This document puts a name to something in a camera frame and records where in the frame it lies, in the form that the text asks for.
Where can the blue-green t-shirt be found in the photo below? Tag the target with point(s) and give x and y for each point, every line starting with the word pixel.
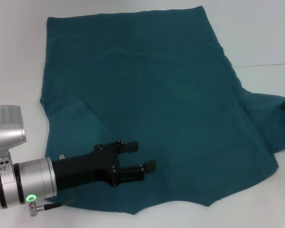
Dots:
pixel 145 95

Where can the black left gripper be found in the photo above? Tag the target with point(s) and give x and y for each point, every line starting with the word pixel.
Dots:
pixel 85 168

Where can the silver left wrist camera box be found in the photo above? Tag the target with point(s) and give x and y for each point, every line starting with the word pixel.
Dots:
pixel 6 128

